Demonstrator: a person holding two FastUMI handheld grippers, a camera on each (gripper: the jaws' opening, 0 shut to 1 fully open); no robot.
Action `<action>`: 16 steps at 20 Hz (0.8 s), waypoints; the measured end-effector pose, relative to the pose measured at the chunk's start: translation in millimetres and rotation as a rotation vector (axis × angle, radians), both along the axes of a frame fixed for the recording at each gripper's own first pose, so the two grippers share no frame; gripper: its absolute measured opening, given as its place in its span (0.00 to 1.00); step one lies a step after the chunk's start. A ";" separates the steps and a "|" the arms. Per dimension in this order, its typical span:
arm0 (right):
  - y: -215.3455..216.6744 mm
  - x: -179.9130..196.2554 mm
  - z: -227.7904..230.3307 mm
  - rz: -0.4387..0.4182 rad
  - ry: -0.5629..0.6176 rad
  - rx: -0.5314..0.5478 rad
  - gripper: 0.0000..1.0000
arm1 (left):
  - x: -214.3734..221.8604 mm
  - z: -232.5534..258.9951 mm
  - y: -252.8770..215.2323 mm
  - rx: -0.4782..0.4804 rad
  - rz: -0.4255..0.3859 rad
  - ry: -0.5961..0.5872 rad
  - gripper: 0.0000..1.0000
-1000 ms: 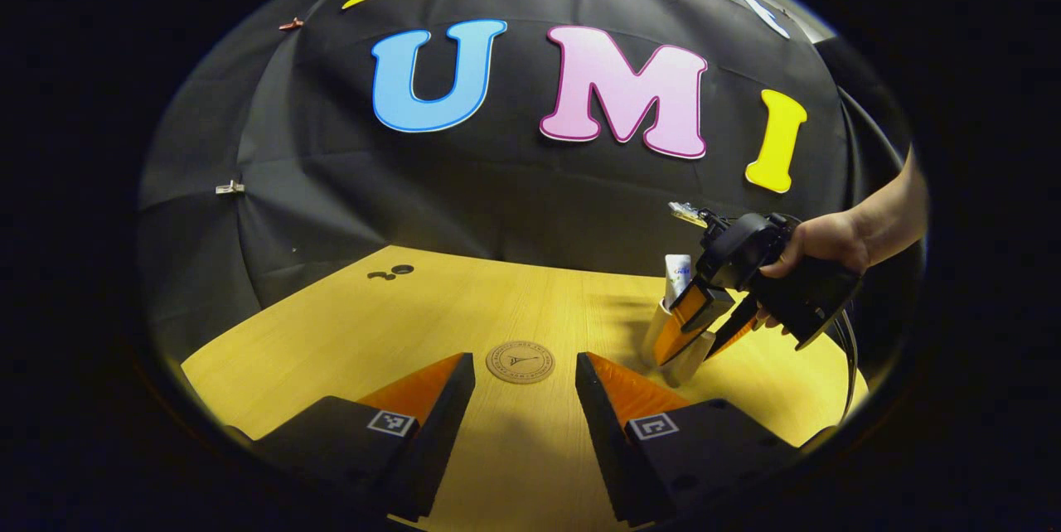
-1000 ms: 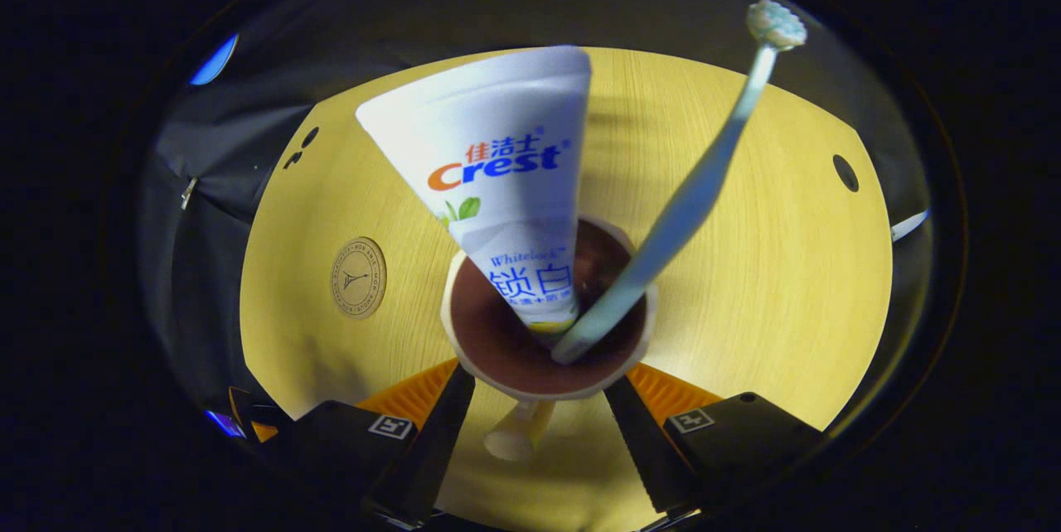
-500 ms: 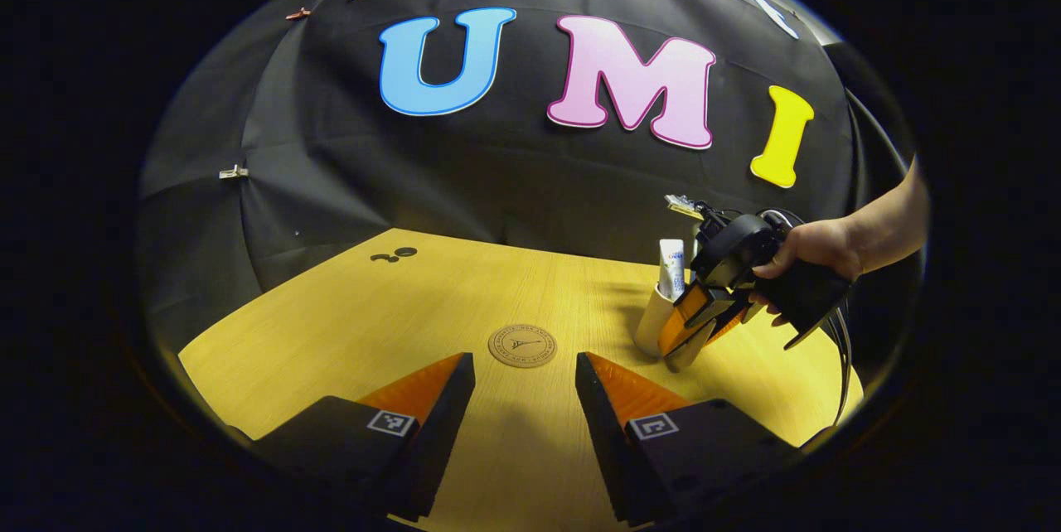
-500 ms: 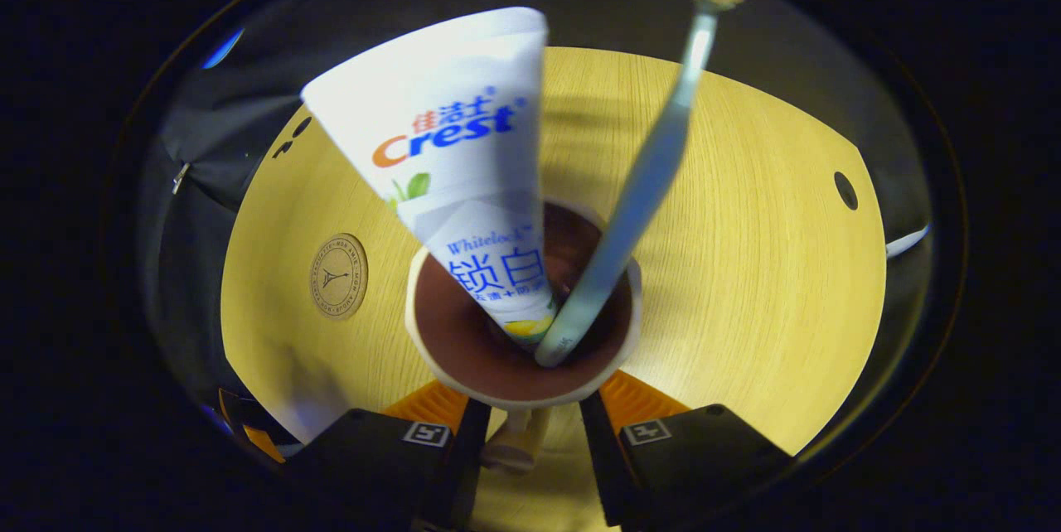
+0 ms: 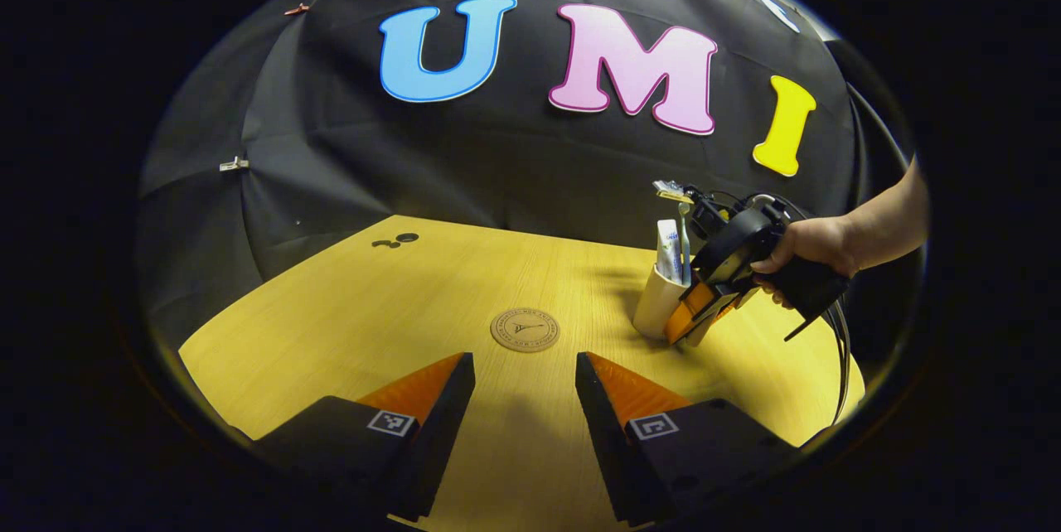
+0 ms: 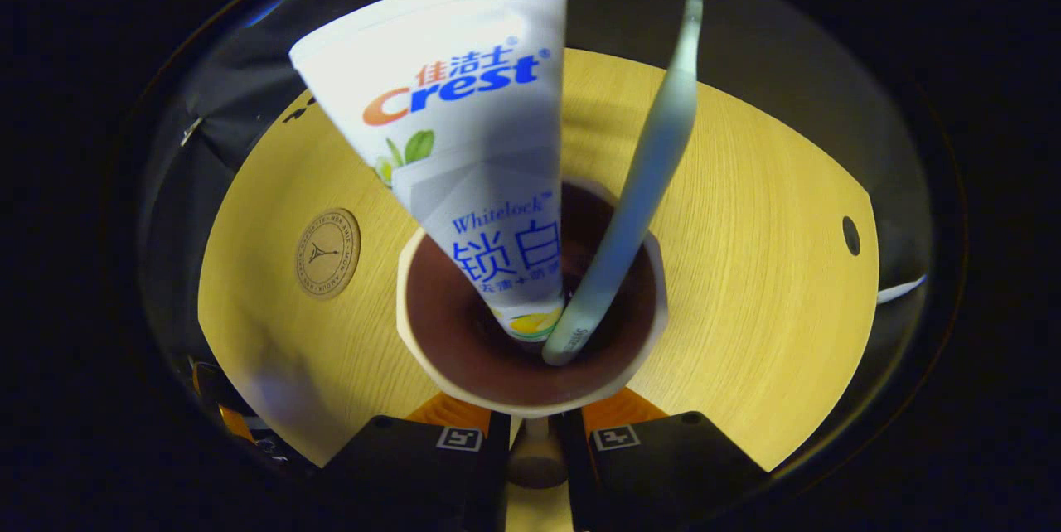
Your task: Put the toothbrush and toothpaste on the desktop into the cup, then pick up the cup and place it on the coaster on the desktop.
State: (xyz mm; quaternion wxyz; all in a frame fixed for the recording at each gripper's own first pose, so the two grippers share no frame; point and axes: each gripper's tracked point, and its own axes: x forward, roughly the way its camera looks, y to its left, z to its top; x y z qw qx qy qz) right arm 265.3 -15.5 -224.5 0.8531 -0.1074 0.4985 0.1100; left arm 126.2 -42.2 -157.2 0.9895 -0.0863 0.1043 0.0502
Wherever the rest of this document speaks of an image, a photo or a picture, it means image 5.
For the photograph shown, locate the wooden desktop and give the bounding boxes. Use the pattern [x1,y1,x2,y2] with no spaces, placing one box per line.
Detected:
[178,215,865,531]

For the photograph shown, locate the beige cup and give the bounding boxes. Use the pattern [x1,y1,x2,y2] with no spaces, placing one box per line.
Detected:
[632,263,714,348]

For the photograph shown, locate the black backdrop cloth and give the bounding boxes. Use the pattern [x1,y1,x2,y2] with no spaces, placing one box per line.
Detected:
[137,0,921,351]

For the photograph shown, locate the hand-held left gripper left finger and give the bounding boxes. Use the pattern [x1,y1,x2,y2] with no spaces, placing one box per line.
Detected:
[249,352,476,523]

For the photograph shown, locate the white toothpaste tube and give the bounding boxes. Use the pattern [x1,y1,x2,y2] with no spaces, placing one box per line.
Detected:
[656,220,683,284]

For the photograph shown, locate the round cork coaster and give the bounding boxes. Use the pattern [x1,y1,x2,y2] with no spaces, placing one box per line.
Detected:
[490,307,560,353]

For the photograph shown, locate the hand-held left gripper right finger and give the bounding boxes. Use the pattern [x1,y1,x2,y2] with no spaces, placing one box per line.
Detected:
[575,351,801,526]

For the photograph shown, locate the white toothbrush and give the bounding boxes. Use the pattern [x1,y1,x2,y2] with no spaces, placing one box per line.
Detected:
[678,201,693,284]

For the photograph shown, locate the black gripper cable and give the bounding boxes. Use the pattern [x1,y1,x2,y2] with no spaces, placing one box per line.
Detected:
[827,300,855,425]

